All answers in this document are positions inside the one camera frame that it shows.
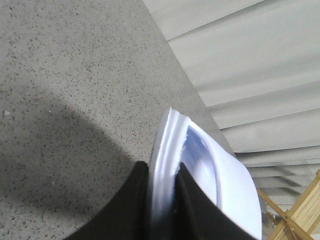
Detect pale grey-green backdrop curtain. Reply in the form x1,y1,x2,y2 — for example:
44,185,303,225
145,0,320,211

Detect wooden folding rack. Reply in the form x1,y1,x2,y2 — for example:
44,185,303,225
256,171,320,240

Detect light blue slipper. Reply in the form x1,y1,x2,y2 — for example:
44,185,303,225
147,109,262,240

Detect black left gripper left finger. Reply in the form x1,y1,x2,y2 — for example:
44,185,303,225
66,161,149,240

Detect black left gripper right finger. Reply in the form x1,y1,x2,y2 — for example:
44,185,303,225
173,163,260,240

